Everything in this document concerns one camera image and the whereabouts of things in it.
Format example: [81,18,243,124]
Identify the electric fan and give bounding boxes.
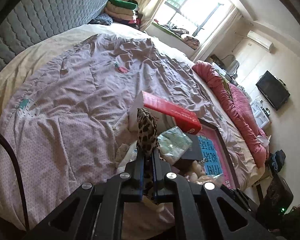
[226,60,239,81]

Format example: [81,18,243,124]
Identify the pink rolled comforter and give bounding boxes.
[192,61,269,168]

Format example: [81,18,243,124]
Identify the red and white tissue box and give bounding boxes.
[128,91,201,134]

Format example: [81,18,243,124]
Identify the grey quilted headboard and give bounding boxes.
[0,0,108,72]

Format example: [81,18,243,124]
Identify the leopard print fabric pouch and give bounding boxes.
[136,107,164,206]

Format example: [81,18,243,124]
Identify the white wall air conditioner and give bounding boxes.
[247,30,273,51]

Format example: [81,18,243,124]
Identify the black cable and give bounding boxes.
[0,125,31,231]

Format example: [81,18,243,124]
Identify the green floral tissue pack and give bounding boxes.
[158,126,192,165]

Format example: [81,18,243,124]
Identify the dark clothes pile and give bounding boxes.
[268,150,286,174]

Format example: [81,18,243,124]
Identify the white drawer cabinet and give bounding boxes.
[250,99,271,129]

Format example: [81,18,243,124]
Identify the black wall television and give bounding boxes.
[256,71,290,111]

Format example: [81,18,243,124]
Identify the blankets on window sill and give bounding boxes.
[164,25,200,50]

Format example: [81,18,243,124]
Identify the dark navy small box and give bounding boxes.
[181,133,203,161]

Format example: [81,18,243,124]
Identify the cream teddy bear plush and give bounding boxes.
[184,160,206,183]

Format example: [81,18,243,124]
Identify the mauve strawberry bed quilt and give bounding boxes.
[0,32,241,230]

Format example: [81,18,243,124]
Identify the stack of folded blankets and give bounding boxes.
[104,0,141,30]

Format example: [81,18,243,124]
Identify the pink book in tray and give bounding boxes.
[185,117,241,190]

